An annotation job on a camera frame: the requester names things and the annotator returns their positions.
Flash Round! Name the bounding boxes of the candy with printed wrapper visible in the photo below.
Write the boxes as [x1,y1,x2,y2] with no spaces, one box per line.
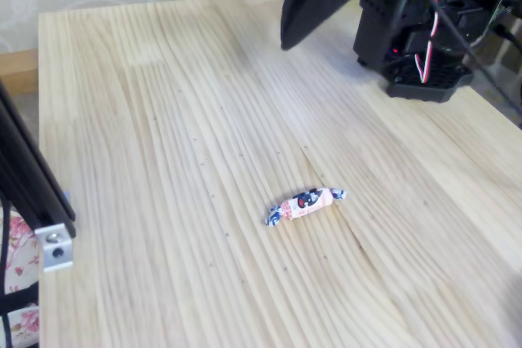
[263,187,347,227]

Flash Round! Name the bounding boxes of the black robot arm with base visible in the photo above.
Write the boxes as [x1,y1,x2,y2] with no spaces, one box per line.
[352,0,509,104]

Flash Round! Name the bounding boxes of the orange wooden board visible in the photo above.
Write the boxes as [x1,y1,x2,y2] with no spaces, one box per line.
[0,49,40,95]

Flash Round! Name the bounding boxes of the floral fabric cushion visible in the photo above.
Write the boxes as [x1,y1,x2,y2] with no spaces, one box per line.
[0,200,42,348]

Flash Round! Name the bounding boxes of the red and white servo wires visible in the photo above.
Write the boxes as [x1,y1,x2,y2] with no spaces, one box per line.
[414,0,440,85]

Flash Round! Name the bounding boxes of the long black camera cable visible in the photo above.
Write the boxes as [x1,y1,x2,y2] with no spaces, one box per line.
[401,0,522,117]

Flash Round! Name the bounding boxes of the black power cable with plug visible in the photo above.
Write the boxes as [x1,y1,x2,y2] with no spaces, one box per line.
[491,24,522,46]

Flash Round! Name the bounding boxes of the aluminium extrusion rail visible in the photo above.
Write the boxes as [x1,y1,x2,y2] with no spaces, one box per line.
[0,78,77,239]

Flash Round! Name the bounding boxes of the silver metal mounting bracket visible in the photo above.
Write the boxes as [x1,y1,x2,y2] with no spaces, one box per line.
[34,190,75,274]

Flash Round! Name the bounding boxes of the thin black cord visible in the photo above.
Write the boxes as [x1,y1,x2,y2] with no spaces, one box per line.
[0,196,41,348]

